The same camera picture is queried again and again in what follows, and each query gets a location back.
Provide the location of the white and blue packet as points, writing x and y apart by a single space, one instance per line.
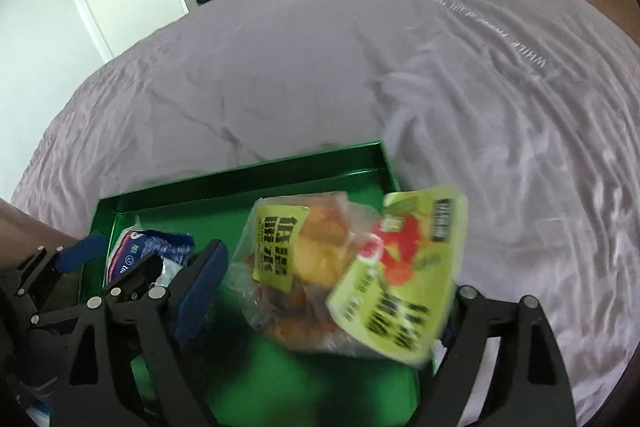
135 247

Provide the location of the yellow-green snack packet red print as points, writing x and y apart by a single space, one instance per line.
400 307

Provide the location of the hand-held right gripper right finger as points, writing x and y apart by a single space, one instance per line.
470 313

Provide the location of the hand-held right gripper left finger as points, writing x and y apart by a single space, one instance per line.
200 297

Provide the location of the clear snack packet yellow label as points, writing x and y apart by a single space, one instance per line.
320 252

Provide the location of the person's left forearm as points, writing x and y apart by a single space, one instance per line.
25 232

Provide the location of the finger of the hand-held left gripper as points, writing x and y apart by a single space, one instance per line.
80 253
137 277

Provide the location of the green metal tray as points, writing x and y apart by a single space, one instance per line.
200 207

